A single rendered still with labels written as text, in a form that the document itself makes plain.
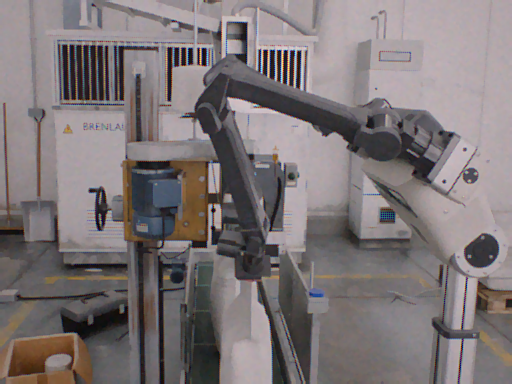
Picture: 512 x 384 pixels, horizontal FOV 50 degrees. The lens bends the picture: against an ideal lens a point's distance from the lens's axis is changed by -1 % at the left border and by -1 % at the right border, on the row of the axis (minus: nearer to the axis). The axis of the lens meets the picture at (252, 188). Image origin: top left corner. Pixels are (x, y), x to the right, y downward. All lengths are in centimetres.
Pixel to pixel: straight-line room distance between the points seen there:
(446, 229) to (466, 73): 538
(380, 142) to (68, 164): 404
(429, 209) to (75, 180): 396
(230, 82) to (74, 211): 398
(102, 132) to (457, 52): 401
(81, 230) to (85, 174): 50
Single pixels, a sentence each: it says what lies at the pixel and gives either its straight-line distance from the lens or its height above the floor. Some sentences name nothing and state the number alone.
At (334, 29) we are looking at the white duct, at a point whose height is 219.
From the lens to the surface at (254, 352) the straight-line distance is 182.
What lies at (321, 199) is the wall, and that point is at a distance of 635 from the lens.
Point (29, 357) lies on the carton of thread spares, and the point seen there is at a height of 13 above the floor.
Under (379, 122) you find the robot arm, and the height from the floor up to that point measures 154.
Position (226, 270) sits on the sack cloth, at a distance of 245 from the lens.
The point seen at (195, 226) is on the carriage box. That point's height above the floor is 108.
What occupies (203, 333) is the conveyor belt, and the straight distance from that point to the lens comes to 291.
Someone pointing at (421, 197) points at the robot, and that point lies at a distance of 139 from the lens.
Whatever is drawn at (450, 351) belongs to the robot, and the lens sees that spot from 172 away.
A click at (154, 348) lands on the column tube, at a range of 239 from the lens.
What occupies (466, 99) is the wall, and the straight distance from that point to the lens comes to 677.
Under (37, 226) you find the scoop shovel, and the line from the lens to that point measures 626.
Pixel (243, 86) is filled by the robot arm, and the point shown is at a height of 161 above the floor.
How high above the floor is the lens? 160
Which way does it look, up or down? 10 degrees down
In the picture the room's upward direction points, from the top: 1 degrees clockwise
